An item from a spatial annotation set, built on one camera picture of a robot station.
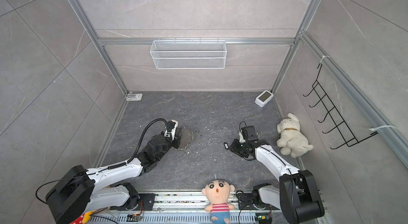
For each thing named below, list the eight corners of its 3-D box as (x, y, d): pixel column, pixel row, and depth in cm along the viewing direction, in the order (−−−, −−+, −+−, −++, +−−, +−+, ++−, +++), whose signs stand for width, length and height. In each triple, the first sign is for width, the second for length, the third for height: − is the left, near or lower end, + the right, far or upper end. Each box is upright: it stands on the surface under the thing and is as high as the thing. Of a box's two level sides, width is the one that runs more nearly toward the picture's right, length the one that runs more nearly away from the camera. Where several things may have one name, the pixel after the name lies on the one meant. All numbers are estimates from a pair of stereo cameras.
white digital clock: (261, 108, 113) (262, 104, 109) (253, 102, 116) (254, 98, 113) (272, 98, 119) (274, 94, 115) (264, 93, 122) (266, 89, 119)
